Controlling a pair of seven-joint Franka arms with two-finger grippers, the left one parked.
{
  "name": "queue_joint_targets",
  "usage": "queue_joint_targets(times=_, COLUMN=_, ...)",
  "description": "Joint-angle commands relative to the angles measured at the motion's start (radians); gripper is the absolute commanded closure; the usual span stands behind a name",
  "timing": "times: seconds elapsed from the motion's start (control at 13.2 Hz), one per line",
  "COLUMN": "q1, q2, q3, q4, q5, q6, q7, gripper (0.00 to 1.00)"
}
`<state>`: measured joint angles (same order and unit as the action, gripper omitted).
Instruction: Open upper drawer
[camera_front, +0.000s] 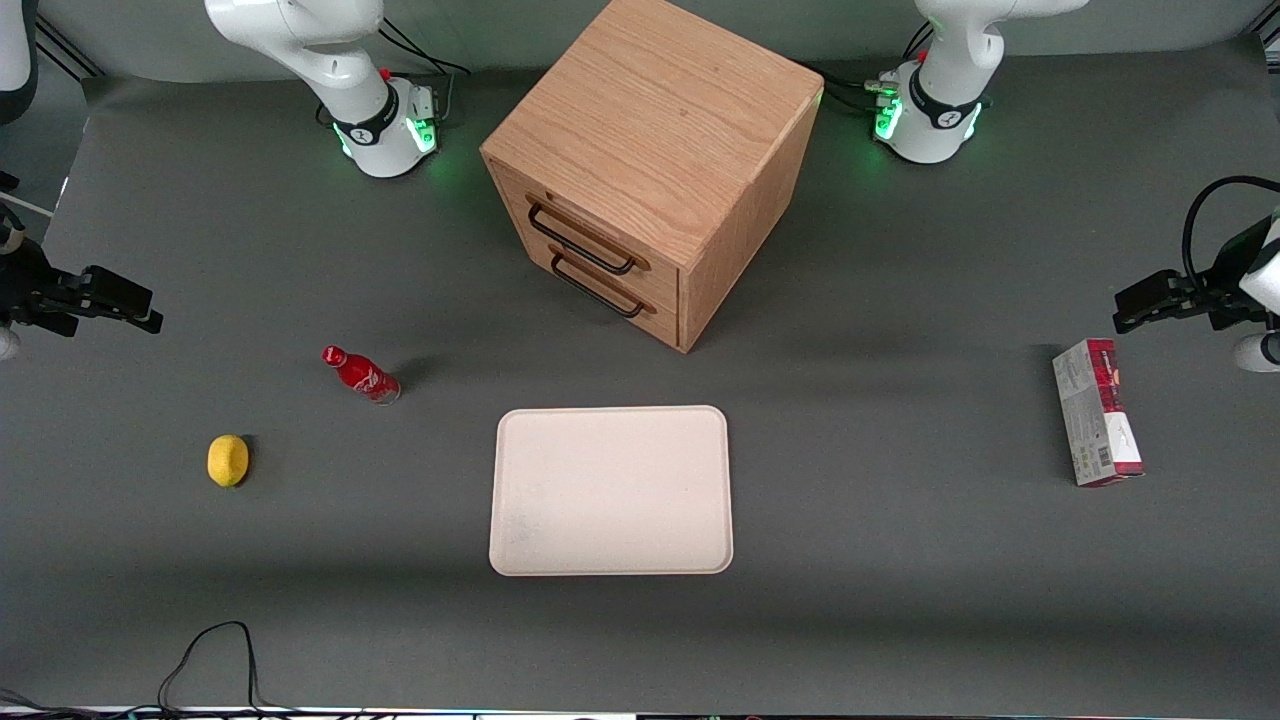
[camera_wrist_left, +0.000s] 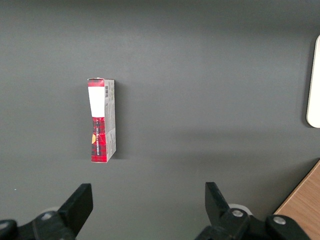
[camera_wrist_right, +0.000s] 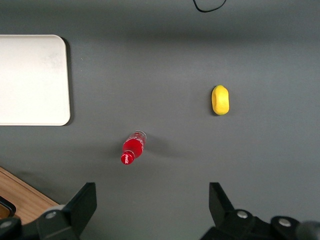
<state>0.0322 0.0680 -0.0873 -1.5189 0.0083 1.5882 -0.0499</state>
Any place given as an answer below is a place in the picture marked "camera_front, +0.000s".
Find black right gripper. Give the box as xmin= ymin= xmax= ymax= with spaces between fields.
xmin=0 ymin=238 xmax=165 ymax=338

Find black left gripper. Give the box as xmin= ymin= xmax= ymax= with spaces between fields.
xmin=1113 ymin=216 xmax=1275 ymax=335

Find black metal drawer handle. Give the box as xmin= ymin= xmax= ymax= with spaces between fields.
xmin=526 ymin=202 xmax=639 ymax=277
xmin=549 ymin=251 xmax=647 ymax=320

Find wooden drawer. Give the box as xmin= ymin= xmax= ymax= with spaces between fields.
xmin=487 ymin=157 xmax=683 ymax=313
xmin=498 ymin=212 xmax=683 ymax=348

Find wooden drawer at cabinet base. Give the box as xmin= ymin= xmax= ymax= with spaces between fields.
xmin=498 ymin=212 xmax=683 ymax=348

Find oak wooden drawer cabinet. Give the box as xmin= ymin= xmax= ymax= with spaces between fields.
xmin=480 ymin=0 xmax=826 ymax=355

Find grey and red carton box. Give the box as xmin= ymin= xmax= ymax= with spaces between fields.
xmin=1051 ymin=337 xmax=1147 ymax=489

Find yellow lemon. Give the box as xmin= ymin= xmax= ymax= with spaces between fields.
xmin=206 ymin=434 xmax=251 ymax=489

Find red soda bottle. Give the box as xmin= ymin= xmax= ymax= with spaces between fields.
xmin=321 ymin=345 xmax=403 ymax=406

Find cream rectangular tray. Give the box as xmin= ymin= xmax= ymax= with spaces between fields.
xmin=488 ymin=404 xmax=735 ymax=578

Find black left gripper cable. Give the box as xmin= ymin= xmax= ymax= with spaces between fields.
xmin=1181 ymin=174 xmax=1280 ymax=293

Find black aluminium frame profile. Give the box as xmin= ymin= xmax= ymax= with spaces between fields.
xmin=34 ymin=14 xmax=103 ymax=81

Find black left arm base cables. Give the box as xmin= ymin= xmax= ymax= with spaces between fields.
xmin=818 ymin=18 xmax=936 ymax=113

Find black arm base cables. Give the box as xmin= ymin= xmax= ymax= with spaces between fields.
xmin=818 ymin=18 xmax=936 ymax=113
xmin=378 ymin=14 xmax=473 ymax=126

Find black looped table cable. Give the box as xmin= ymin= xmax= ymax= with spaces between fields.
xmin=0 ymin=620 xmax=311 ymax=720

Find black right arm base cables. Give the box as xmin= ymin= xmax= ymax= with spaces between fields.
xmin=378 ymin=14 xmax=473 ymax=126

